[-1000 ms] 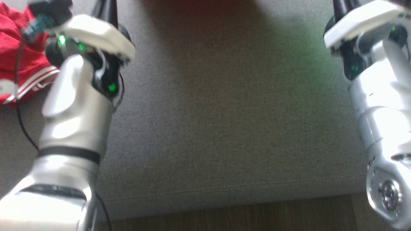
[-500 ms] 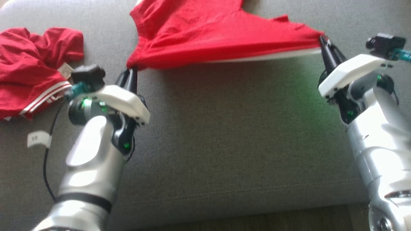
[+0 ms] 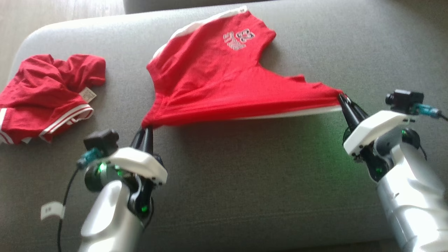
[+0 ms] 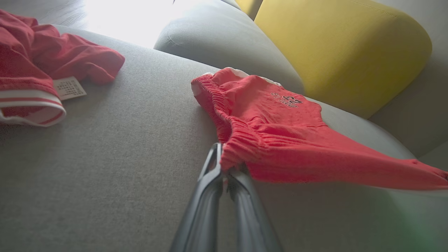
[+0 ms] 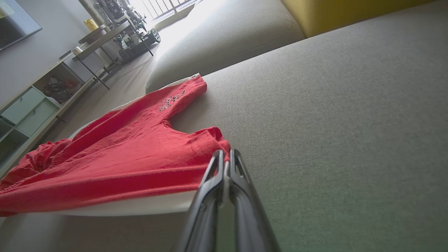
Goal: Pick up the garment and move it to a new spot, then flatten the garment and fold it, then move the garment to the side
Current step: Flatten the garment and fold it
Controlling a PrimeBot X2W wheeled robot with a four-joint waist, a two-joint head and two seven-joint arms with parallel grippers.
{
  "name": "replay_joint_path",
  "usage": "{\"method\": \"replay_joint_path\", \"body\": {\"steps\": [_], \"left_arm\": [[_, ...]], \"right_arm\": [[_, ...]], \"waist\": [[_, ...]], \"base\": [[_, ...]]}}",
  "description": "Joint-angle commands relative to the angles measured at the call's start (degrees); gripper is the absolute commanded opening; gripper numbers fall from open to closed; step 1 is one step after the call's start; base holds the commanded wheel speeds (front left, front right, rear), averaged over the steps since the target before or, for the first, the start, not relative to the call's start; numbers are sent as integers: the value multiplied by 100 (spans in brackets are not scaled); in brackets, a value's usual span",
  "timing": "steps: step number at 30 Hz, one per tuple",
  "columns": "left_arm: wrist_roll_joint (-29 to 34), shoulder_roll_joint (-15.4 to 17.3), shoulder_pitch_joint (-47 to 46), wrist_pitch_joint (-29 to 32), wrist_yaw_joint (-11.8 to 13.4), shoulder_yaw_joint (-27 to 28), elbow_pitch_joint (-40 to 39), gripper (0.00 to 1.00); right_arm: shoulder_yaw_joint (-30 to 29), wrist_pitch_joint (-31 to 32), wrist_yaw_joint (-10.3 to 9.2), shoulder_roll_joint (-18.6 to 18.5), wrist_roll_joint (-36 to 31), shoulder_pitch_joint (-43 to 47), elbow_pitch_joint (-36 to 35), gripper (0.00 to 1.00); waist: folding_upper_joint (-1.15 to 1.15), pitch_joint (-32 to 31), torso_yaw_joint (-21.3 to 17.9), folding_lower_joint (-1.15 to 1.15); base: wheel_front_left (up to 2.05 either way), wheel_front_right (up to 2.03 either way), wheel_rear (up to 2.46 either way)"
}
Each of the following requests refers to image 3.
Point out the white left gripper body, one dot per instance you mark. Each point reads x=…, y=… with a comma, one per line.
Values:
x=140, y=161

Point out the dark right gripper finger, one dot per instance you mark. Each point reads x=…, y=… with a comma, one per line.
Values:
x=350, y=117
x=360, y=113

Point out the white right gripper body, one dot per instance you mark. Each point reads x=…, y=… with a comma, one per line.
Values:
x=371, y=129

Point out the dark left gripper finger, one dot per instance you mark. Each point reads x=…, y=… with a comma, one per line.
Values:
x=148, y=141
x=139, y=140

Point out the red shorts white waistband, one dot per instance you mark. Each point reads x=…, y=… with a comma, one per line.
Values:
x=217, y=77

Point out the red shirt striped white sleeves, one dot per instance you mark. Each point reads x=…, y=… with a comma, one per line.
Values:
x=42, y=91

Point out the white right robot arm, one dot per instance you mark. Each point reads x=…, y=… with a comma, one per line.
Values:
x=409, y=196

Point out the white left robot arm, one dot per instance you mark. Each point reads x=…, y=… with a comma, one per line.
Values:
x=105, y=217

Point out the grey fabric ottoman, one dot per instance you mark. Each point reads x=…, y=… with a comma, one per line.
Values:
x=245, y=182

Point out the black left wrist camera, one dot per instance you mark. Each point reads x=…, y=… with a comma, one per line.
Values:
x=101, y=140

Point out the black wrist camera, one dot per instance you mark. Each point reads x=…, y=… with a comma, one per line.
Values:
x=404, y=101
x=101, y=140

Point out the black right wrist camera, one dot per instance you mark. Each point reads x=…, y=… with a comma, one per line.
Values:
x=404, y=101

